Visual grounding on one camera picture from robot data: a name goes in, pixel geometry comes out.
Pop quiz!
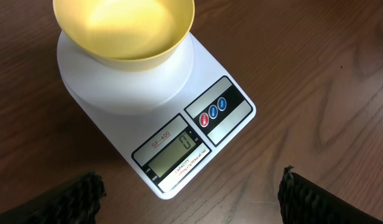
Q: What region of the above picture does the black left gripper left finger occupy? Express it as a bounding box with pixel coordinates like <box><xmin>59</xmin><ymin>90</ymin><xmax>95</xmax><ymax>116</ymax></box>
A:
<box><xmin>0</xmin><ymin>171</ymin><xmax>106</xmax><ymax>224</ymax></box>

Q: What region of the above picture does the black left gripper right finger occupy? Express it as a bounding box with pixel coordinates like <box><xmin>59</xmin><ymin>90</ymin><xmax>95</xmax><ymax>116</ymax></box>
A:
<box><xmin>277</xmin><ymin>166</ymin><xmax>383</xmax><ymax>224</ymax></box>

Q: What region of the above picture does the pale yellow bowl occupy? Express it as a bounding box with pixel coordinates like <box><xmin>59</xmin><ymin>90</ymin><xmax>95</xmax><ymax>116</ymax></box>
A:
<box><xmin>53</xmin><ymin>0</ymin><xmax>195</xmax><ymax>71</ymax></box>

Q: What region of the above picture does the white digital kitchen scale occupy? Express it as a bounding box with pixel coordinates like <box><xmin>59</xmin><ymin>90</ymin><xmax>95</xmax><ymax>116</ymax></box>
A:
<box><xmin>57</xmin><ymin>34</ymin><xmax>256</xmax><ymax>199</ymax></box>

